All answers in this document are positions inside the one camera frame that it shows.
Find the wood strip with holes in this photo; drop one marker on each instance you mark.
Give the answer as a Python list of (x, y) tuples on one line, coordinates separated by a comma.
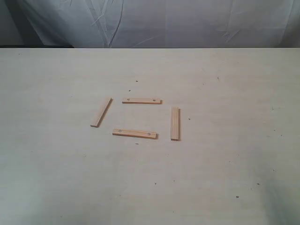
[(137, 100), (134, 133)]

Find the white backdrop cloth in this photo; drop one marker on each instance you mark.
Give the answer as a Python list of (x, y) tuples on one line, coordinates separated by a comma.
[(150, 23)]

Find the plain wood strip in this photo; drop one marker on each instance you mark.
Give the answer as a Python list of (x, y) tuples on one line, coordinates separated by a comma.
[(175, 124), (101, 113)]

